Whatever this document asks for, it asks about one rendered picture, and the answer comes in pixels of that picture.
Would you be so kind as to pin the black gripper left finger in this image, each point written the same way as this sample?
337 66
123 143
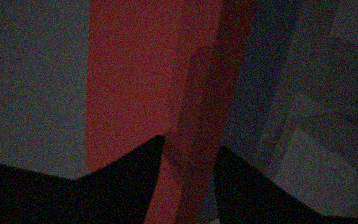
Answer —
119 193

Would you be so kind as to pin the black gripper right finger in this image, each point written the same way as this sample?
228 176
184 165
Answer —
245 196

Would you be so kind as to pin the red panel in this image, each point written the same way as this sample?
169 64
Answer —
169 68

